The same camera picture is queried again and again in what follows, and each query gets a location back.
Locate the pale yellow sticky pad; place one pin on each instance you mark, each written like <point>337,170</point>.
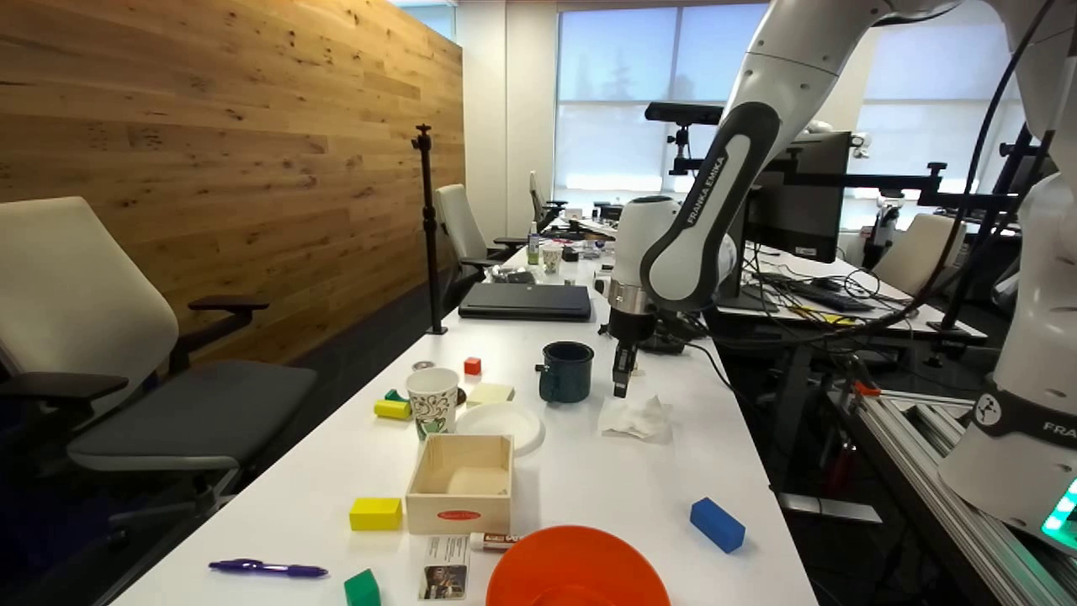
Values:
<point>491,394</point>

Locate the white tissue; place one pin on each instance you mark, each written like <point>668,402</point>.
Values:
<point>636,421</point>

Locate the aluminium rail frame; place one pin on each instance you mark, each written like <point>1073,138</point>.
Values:
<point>953,494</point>

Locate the purple pen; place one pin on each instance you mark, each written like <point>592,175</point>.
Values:
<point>265,570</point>

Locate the black tripod pole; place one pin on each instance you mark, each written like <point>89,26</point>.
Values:
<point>429,225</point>

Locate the small photo card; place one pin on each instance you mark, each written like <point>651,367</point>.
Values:
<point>445,577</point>

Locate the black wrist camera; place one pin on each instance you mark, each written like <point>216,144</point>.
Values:
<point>678,335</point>

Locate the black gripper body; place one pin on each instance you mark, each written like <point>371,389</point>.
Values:
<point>636,333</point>

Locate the dark green speckled mug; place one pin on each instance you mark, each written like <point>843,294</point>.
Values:
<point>565,374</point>

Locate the printed paper cup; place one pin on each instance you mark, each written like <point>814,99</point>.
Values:
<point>431,406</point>

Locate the blue block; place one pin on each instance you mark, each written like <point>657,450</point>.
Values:
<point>719,524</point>

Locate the black computer monitor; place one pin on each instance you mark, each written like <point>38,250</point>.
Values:
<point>803,204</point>

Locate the yellow block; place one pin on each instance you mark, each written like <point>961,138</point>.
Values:
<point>391,408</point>
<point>375,518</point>

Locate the black closed laptop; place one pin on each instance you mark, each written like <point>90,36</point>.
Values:
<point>527,301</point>

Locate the black camera on stand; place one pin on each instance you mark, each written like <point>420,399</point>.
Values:
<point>678,113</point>

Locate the light wooden box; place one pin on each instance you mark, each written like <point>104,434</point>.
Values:
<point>460,511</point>

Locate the black keyboard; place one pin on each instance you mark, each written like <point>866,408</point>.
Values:
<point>813,291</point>

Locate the orange plastic bowl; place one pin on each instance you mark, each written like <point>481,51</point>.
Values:
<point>577,574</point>

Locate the white round plate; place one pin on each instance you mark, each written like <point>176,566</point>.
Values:
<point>501,425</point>

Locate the white grey office chair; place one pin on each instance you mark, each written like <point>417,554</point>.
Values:
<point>79,303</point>

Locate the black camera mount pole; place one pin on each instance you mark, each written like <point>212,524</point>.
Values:
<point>1004,191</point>

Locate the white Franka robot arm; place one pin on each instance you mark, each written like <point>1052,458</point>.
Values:
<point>785,69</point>

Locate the white cup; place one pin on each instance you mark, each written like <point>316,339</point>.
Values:
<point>550,261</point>

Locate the green block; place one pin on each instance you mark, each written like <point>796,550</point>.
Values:
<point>391,394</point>
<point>362,592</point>

